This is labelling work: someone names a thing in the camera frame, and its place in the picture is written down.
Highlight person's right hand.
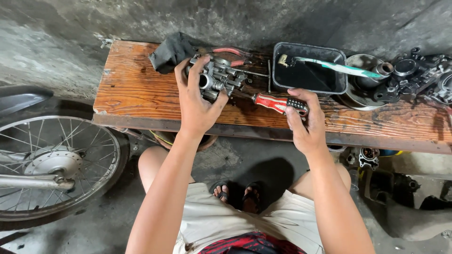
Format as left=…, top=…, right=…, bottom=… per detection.
left=284, top=88, right=327, bottom=156

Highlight person's left hand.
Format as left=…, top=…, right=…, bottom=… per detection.
left=174, top=55, right=229, bottom=140

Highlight grey metal carburetor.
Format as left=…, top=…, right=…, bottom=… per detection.
left=186, top=53, right=249, bottom=103

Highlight red white handled screwdriver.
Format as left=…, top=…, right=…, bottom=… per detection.
left=237, top=91, right=309, bottom=118

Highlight brown round bowl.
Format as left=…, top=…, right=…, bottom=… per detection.
left=151, top=130, right=219, bottom=152

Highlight black rectangular plastic tray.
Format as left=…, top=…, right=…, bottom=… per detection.
left=272, top=42, right=349, bottom=95

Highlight person's right leg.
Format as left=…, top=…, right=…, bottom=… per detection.
left=289, top=163, right=352, bottom=202

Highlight person's leg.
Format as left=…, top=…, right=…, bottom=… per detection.
left=289, top=163, right=352, bottom=202
left=138, top=145, right=195, bottom=194

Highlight wooden workbench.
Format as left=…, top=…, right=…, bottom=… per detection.
left=93, top=40, right=452, bottom=155

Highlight round metal clutch pulley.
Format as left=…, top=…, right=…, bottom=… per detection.
left=336, top=54, right=395, bottom=112

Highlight black cloth rag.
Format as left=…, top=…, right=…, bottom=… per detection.
left=148, top=32, right=199, bottom=75

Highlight grey engine cylinder part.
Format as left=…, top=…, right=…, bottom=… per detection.
left=358, top=147, right=380, bottom=171

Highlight green white toothbrush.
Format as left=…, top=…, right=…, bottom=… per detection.
left=277, top=54, right=384, bottom=80

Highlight person's left leg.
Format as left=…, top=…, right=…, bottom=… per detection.
left=138, top=145, right=195, bottom=194

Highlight person's black left sandal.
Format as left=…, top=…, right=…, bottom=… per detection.
left=209, top=181, right=230, bottom=204

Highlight person's black sandal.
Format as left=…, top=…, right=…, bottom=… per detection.
left=242, top=181, right=264, bottom=214
left=209, top=181, right=230, bottom=204

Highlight person's black right sandal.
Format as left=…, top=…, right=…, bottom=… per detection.
left=242, top=181, right=264, bottom=214

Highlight heap of dark engine parts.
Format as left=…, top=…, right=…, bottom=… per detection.
left=348, top=150, right=452, bottom=242

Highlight black engine cover part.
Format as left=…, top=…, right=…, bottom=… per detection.
left=374, top=47, right=448, bottom=103

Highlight person's beige shorts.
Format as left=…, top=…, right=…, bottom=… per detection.
left=172, top=182, right=324, bottom=254

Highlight person's red black shirt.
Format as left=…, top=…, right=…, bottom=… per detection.
left=198, top=231, right=308, bottom=254

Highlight grey metal engine part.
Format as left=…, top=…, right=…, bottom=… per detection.
left=428, top=71, right=452, bottom=106

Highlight spoked motorcycle wheel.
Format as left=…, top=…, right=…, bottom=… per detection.
left=0, top=115, right=131, bottom=230

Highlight black motorcycle fender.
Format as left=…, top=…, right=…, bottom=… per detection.
left=0, top=85, right=54, bottom=119

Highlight chrome motorcycle fork leg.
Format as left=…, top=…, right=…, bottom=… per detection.
left=0, top=172, right=76, bottom=191

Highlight metal T-handle wrench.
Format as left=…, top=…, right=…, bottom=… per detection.
left=241, top=59, right=272, bottom=94

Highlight red handled pliers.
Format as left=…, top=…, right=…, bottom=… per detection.
left=211, top=46, right=253, bottom=68

